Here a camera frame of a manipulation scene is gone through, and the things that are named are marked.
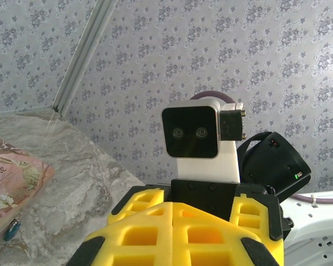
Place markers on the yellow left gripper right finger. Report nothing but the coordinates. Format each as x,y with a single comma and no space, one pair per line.
211,241

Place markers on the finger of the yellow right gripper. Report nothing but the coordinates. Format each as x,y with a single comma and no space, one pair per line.
249,213
138,200

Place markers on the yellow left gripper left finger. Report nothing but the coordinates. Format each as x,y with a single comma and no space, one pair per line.
127,241

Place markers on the pink illustrated book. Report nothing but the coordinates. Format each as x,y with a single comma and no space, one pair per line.
14,177

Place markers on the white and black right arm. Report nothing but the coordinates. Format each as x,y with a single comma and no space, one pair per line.
308,224

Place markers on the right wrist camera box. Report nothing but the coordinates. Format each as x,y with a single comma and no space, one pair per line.
191,130

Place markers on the aluminium corner post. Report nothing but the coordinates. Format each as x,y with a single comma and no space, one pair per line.
80,52

